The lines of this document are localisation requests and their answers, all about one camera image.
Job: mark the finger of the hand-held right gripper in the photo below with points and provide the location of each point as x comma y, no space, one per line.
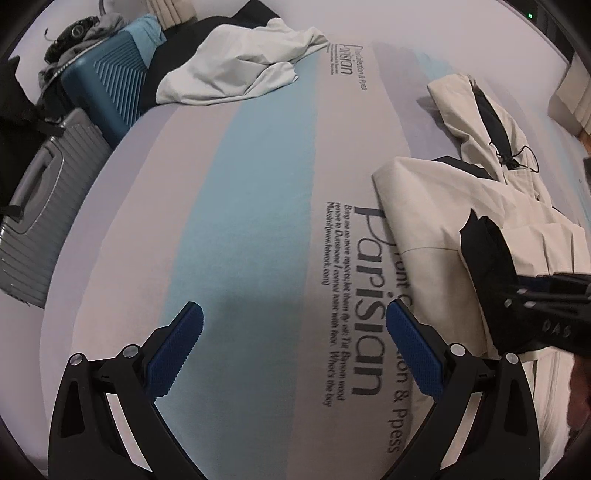
554,284
545,307

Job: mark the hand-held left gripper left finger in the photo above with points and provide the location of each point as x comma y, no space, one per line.
178,348

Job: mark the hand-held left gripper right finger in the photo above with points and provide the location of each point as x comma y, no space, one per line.
415,350

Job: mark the beige and black jacket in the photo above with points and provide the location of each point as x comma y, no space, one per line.
429,207

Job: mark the grey clothes pile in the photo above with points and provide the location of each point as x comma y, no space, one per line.
87,44

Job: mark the person's right hand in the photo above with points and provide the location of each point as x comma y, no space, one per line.
581,392

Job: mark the striped printed bed sheet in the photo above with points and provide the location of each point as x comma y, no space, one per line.
258,207

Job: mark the grey ribbed suitcase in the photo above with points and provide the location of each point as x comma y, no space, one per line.
46,198

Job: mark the blue ribbed suitcase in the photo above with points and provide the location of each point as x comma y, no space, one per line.
108,87

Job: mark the black cloth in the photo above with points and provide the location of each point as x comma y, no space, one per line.
171,57

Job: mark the black bag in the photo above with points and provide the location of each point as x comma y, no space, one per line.
21,101

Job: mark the white shirt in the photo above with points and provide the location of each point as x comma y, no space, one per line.
231,60

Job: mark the light blue cloth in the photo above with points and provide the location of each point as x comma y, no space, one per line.
145,39

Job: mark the black headphones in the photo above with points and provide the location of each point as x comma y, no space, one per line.
74,31

